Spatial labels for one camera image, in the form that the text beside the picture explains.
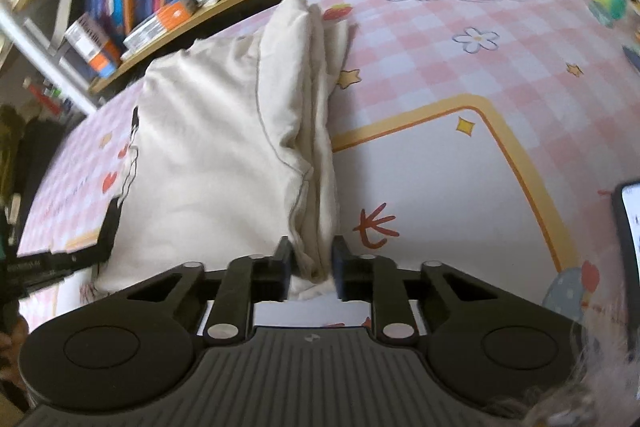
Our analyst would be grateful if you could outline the beige t-shirt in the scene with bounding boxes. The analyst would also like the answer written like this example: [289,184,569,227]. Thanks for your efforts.
[256,0,349,300]

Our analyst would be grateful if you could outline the red figurine pen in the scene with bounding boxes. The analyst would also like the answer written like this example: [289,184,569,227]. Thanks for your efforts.
[23,78,63,117]

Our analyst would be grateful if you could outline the beige drawstring storage bag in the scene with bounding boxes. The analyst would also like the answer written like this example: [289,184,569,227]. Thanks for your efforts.
[96,31,316,293]

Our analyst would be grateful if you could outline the black smartphone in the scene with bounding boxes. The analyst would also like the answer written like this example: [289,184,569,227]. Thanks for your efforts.
[611,179,639,351]

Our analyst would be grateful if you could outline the olive green garment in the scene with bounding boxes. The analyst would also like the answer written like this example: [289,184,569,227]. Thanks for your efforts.
[0,104,25,206]

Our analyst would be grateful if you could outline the person left hand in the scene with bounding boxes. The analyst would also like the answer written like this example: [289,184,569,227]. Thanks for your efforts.
[0,314,29,391]

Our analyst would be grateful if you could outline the pink checkered desk mat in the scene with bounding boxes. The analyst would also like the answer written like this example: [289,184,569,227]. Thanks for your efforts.
[18,0,639,325]

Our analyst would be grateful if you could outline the orange blue white tall box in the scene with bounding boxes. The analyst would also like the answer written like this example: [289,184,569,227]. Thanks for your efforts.
[64,13,122,78]

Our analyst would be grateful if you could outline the green yellow eraser block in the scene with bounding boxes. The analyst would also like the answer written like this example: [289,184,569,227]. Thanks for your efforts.
[588,0,627,27]

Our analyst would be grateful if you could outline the white orange flat box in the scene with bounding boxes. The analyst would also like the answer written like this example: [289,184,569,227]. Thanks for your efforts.
[124,0,198,53]

